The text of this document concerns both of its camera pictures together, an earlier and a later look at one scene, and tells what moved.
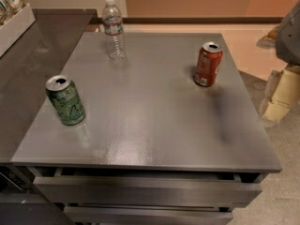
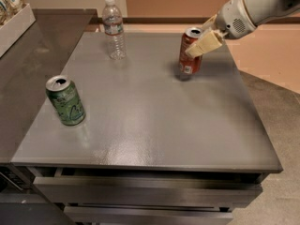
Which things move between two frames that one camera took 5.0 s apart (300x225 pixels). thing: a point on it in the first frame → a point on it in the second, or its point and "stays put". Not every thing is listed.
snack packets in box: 11,1 stays put
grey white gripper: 289,39 → 232,18
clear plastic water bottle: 112,24 stays put
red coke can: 208,63 → 187,64
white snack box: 15,26 stays put
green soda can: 67,99 stays put
